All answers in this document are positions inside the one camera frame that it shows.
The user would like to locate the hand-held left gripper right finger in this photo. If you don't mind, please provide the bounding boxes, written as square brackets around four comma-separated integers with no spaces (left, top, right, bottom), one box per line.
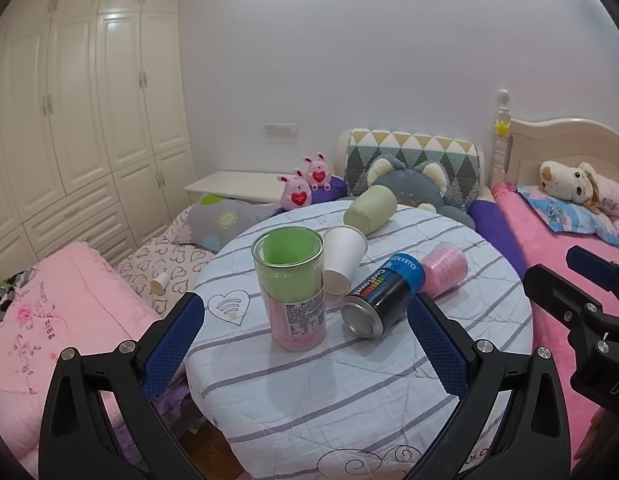
[403,292,586,480]

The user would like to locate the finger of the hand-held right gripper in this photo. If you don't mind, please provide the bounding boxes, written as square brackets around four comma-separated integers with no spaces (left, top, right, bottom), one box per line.
[565,245,619,292]
[522,264,619,361]

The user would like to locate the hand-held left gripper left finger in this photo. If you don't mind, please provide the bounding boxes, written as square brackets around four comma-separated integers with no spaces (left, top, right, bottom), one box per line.
[38,292,206,480]

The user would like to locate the pink translucent cup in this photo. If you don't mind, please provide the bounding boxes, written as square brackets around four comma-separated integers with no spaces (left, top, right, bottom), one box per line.
[420,241,469,297]

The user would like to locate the clear cup green pink liner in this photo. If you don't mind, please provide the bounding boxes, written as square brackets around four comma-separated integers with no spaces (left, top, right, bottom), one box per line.
[252,227,326,354]

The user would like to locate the white paper cup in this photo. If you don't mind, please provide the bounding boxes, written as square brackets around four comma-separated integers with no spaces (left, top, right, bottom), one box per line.
[323,225,368,296]

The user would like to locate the pale green cup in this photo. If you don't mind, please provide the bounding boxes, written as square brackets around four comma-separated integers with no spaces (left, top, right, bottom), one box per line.
[343,184,398,235]

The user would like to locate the person's right hand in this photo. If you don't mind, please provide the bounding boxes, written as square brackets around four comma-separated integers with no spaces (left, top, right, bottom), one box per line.
[574,405,609,462]

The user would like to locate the pink bedspread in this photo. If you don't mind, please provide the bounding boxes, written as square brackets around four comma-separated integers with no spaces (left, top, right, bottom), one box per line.
[491,182,619,463]

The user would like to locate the blue cartoon pillow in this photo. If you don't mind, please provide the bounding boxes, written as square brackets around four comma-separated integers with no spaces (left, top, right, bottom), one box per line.
[516,183,619,249]

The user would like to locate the pink pillow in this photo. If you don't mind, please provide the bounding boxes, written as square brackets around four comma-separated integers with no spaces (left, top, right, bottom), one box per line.
[588,169,619,222]

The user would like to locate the heart print bed sheet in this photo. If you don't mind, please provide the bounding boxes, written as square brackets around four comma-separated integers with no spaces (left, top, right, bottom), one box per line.
[114,205,216,317]

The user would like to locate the black can blue cap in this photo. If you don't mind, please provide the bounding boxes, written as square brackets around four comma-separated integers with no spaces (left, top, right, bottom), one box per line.
[340,253,425,339]

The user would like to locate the purple bed sheet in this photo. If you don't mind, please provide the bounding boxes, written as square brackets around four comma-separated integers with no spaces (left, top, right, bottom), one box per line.
[309,176,528,282]

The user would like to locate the white dog plush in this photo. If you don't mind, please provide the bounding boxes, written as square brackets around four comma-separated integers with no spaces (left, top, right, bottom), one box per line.
[539,159,613,214]

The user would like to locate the pink embroidered quilt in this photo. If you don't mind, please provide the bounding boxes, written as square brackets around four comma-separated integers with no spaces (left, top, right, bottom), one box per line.
[0,241,193,480]

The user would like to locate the cream bed headboard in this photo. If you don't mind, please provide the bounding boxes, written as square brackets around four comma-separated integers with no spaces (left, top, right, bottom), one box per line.
[489,88,619,197]

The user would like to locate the grey flower pillow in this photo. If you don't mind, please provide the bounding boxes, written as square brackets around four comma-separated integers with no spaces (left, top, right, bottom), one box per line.
[186,193,286,254]

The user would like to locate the round table striped cloth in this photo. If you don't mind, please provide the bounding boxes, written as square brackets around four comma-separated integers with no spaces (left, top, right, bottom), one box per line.
[184,202,534,480]

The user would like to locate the grey bear plush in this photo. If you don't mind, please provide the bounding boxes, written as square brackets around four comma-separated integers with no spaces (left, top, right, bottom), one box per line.
[365,155,477,229]

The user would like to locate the black white striped cloth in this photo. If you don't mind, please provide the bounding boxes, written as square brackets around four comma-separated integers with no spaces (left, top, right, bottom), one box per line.
[0,268,37,322]

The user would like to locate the white nightstand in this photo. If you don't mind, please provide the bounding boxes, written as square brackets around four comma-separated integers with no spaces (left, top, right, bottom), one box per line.
[183,170,303,207]

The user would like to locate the pink bunny plush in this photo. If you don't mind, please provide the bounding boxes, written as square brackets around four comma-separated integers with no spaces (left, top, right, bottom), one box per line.
[276,168,312,211]
[303,152,335,192]

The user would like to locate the triangle pattern cushion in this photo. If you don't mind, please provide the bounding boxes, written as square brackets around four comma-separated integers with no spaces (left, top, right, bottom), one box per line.
[345,128,483,207]

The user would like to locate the cream wardrobe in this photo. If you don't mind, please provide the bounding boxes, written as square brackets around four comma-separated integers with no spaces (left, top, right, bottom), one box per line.
[0,0,196,283]

